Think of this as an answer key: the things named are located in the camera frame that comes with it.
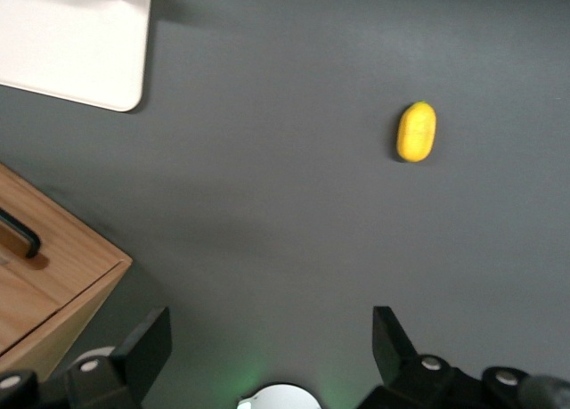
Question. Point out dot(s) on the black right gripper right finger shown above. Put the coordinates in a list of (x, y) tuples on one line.
[(396, 360)]

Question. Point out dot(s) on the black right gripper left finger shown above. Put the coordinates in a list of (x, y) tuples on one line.
[(142, 351)]

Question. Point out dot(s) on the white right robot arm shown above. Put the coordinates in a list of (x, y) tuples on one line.
[(280, 398)]

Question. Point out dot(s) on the cream plastic tray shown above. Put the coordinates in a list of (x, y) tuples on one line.
[(67, 39)]

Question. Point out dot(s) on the wooden drawer cabinet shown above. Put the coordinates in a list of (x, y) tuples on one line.
[(58, 275)]

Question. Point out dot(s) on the yellow toy lemon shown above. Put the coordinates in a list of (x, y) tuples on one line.
[(416, 133)]

